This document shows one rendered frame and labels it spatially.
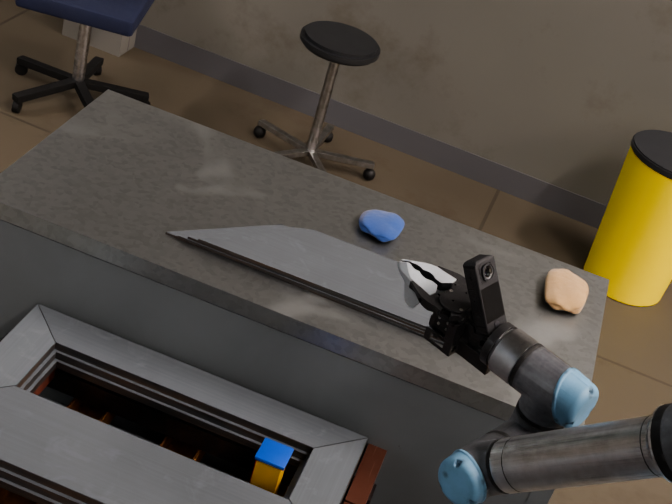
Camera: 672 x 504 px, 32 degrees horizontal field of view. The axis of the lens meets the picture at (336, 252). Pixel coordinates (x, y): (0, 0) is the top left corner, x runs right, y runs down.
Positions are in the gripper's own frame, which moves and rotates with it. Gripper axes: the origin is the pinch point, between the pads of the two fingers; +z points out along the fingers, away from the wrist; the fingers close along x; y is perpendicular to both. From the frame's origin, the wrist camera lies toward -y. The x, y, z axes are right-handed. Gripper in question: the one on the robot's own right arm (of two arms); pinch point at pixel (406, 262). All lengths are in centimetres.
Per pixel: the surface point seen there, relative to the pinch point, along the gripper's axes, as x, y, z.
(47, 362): -24, 58, 61
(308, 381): 14, 56, 26
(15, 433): -41, 54, 46
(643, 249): 247, 153, 61
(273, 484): -6, 62, 13
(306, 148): 191, 164, 194
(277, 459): -5, 57, 15
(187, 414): -8, 62, 37
